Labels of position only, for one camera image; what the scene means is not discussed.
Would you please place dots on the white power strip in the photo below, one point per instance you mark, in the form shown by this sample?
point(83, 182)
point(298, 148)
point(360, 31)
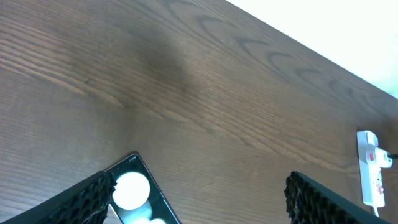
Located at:
point(370, 174)

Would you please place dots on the black Samsung Galaxy smartphone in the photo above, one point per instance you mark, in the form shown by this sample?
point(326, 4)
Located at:
point(137, 198)

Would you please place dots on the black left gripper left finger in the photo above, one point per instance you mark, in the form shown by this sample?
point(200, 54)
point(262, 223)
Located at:
point(84, 203)

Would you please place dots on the white charger plug adapter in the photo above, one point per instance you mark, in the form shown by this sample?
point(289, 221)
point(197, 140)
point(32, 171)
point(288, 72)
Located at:
point(382, 158)

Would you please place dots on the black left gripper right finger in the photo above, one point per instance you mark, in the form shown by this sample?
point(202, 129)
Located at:
point(309, 202)

